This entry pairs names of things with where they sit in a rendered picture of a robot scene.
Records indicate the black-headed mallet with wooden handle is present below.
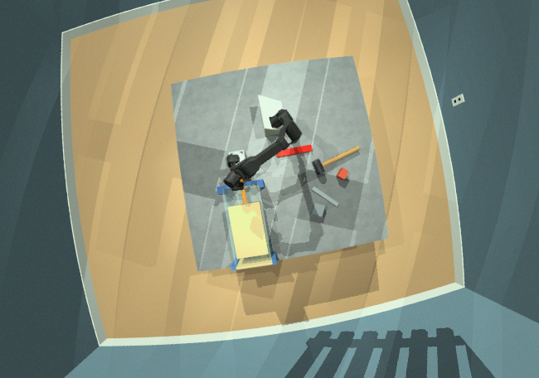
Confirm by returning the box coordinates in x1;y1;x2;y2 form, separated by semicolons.
312;146;360;175

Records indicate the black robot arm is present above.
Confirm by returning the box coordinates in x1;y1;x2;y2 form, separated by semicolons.
224;109;302;188

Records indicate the red flat bar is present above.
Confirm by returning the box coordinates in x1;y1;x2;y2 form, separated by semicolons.
276;145;313;158

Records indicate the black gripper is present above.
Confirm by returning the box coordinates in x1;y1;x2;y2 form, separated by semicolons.
227;154;244;191

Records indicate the pale grey flat bar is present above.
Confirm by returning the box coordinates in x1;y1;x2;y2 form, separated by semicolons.
312;187;339;207

